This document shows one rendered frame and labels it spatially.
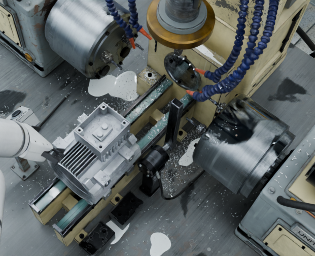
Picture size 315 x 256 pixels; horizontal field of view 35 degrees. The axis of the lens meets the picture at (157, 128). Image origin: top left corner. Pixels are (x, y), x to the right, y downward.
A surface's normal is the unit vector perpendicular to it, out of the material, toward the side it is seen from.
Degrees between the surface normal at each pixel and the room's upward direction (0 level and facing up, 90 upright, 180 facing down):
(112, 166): 0
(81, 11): 13
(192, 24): 0
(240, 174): 62
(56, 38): 69
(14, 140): 76
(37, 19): 90
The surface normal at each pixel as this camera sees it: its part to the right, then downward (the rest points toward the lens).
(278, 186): 0.06, -0.47
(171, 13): -0.69, 0.62
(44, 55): 0.76, 0.59
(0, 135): 0.96, -0.05
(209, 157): -0.58, 0.44
